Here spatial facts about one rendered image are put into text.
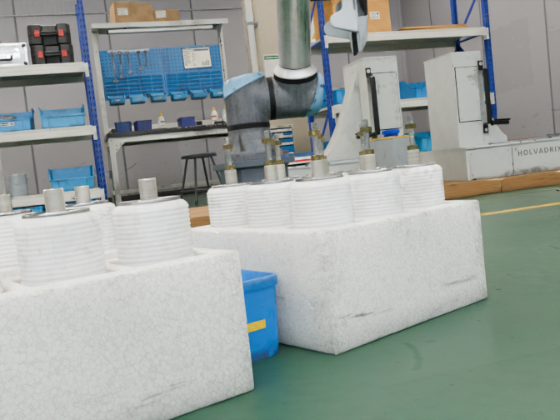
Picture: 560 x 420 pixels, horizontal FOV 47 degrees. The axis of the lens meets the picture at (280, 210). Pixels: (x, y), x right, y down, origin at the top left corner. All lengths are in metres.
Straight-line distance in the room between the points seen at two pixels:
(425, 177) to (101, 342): 0.64
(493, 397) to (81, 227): 0.49
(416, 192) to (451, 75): 2.71
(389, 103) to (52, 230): 2.98
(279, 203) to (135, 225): 0.34
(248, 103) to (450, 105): 2.26
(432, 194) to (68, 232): 0.65
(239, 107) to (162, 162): 7.84
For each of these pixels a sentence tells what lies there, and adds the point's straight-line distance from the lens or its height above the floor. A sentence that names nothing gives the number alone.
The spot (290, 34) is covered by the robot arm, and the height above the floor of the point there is 0.60.
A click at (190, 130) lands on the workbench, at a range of 6.58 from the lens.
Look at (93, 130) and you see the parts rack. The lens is 5.76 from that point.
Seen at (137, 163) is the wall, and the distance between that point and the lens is 9.51.
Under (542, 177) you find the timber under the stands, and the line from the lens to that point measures 3.94.
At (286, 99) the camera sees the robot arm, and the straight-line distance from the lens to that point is 1.74.
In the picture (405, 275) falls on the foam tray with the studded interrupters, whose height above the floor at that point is 0.08.
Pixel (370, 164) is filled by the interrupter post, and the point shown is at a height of 0.26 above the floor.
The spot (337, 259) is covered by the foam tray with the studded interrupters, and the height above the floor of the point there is 0.14.
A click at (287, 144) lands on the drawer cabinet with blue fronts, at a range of 6.79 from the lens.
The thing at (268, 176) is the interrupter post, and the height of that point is 0.26.
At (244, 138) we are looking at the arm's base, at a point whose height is 0.36.
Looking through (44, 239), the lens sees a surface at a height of 0.23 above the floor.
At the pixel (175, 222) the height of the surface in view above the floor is 0.22.
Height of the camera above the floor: 0.28
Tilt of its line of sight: 4 degrees down
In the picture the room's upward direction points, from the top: 6 degrees counter-clockwise
